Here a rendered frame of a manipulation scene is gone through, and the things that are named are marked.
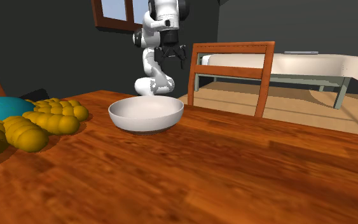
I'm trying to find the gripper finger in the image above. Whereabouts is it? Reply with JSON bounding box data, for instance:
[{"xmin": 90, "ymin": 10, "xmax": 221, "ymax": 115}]
[
  {"xmin": 173, "ymin": 44, "xmax": 188, "ymax": 69},
  {"xmin": 154, "ymin": 45, "xmax": 169, "ymax": 67}
]

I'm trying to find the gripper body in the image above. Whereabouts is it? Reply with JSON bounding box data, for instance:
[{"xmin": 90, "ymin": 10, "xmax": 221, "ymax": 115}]
[{"xmin": 161, "ymin": 29, "xmax": 180, "ymax": 49}]

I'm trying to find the wooden framed window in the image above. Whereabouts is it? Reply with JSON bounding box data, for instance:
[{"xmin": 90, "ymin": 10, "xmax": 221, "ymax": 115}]
[{"xmin": 90, "ymin": 0, "xmax": 150, "ymax": 34}]

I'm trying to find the white bowl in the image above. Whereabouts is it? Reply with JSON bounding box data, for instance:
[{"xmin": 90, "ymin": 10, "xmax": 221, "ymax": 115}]
[{"xmin": 107, "ymin": 95, "xmax": 185, "ymax": 136}]

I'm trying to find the grey flat tablet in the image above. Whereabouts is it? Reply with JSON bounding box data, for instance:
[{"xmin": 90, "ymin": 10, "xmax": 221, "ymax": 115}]
[{"xmin": 284, "ymin": 50, "xmax": 319, "ymax": 55}]

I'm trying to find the yellow knobbly braided toy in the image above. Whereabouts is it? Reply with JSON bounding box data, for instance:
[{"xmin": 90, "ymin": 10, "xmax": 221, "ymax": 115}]
[{"xmin": 0, "ymin": 97, "xmax": 90, "ymax": 170}]

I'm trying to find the table with white cloth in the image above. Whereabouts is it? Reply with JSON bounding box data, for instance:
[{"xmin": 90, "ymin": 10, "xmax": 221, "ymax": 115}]
[{"xmin": 193, "ymin": 52, "xmax": 358, "ymax": 110}]

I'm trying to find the teal round cushion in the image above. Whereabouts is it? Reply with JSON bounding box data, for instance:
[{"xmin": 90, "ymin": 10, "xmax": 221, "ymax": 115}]
[{"xmin": 0, "ymin": 96, "xmax": 37, "ymax": 124}]

